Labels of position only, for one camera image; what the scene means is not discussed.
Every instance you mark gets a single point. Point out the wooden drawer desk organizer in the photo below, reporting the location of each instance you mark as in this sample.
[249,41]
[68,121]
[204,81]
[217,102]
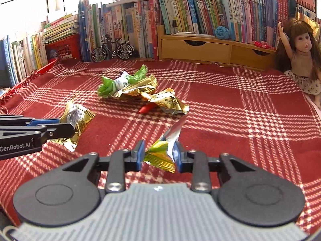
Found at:
[197,48]

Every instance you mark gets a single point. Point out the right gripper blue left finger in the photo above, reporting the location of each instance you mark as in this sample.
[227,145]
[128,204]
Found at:
[121,162]

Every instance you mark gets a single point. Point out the silver yellow torn wrapper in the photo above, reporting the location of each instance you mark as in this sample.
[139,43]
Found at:
[162,153]

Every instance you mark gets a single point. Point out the row of upright books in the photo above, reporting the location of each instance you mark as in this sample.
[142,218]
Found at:
[135,21]

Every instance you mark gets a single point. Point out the orange gold foil wrapper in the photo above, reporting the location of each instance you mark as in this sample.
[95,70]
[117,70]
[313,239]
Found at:
[167,101]

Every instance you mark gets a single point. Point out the books on wooden organizer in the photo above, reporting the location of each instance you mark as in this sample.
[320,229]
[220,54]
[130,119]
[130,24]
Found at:
[249,21]

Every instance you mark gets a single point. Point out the red plaid tablecloth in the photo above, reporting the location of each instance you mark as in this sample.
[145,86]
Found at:
[262,118]

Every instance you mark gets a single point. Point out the brown haired doll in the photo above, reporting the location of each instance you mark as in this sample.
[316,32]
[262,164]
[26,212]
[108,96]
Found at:
[298,56]

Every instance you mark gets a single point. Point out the green white wrapper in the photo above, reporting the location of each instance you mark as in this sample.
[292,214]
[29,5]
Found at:
[109,86]

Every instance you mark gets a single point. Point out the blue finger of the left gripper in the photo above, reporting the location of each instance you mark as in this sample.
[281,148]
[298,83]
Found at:
[37,122]

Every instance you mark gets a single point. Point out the gold yellow snack wrapper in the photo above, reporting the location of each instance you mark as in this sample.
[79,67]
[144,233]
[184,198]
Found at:
[79,117]

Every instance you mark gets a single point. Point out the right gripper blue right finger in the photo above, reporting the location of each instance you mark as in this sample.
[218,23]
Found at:
[194,162]

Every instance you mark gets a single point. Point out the blue yarn rose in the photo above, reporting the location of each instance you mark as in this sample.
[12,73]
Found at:
[222,33]

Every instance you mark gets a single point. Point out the stack of flat books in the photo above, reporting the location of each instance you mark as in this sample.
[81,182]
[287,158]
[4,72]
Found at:
[65,27]

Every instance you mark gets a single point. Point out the red plastic crate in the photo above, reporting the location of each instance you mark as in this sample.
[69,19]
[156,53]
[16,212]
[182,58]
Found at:
[68,47]

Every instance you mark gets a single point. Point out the miniature black bicycle model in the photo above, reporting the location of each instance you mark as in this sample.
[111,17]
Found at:
[110,49]

